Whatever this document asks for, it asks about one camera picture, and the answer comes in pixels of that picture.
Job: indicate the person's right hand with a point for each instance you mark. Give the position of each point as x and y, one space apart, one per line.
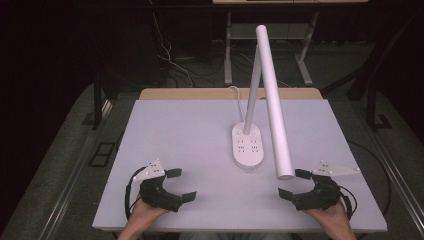
328 216

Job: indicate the grey metal table frame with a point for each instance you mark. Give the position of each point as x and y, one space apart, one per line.
228 50

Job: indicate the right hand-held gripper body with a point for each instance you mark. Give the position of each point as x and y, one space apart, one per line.
321 195

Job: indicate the person's left hand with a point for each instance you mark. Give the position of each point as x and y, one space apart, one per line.
145 215

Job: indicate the black metal stand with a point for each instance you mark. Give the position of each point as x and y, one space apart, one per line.
373 100
98 100

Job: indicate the black rectangular floor frame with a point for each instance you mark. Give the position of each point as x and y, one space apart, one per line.
101 154

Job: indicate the metal floor rail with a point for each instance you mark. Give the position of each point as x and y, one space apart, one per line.
71 180
396 170

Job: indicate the white desk lamp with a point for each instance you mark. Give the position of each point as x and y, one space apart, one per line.
271 100

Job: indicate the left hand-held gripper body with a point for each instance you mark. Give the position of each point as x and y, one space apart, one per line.
156 195

